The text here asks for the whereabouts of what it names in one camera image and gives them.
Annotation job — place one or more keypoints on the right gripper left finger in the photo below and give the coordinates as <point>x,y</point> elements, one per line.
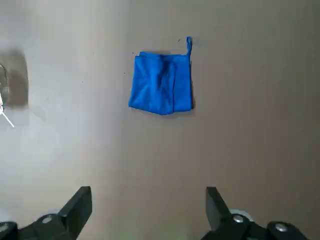
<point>50,227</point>

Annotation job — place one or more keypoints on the blue dishcloth with loop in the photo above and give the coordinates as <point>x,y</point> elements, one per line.
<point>160,82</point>

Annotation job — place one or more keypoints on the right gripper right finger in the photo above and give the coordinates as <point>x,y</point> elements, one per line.
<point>240,230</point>

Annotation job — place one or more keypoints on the sliced meat skewer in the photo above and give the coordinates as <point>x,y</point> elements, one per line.
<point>7,119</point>

